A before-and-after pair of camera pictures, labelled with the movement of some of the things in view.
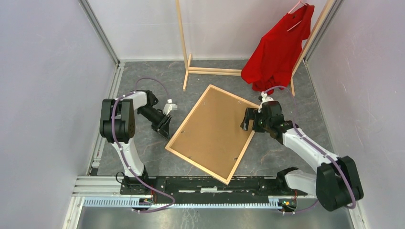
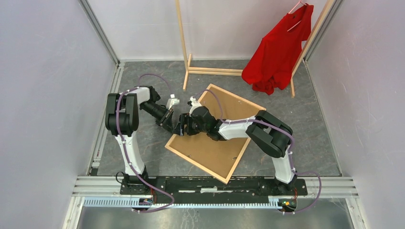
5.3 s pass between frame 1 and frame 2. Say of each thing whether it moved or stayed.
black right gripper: moved
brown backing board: stayed
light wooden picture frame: stayed
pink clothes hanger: stayed
